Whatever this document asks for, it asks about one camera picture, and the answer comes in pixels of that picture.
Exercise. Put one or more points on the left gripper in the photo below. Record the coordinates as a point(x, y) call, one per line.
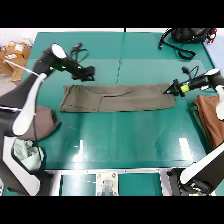
point(84, 72)

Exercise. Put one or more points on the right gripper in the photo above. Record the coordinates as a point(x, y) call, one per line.
point(178, 88)

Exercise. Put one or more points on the olive brown garment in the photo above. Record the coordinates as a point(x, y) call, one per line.
point(126, 98)

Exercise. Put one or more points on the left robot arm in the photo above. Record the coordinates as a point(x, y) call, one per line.
point(25, 113)

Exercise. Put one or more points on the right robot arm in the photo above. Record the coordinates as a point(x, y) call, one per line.
point(202, 167)

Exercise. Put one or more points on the dark green garment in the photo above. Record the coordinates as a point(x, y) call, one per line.
point(199, 120)

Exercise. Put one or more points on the rust orange garment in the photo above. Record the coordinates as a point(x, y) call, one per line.
point(213, 116)

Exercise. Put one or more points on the black bag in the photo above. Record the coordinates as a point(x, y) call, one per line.
point(186, 34)

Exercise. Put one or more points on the brown cardboard box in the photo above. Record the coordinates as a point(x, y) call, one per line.
point(15, 55)

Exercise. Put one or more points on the pale green garment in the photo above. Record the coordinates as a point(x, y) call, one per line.
point(28, 154)

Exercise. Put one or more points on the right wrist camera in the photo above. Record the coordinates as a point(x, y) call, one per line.
point(186, 71)

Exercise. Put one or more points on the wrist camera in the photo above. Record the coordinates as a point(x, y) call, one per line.
point(77, 50)
point(186, 71)

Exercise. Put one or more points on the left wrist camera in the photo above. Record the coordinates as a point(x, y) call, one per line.
point(77, 50)

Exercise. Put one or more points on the silver frame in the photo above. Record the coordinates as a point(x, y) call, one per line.
point(107, 184)

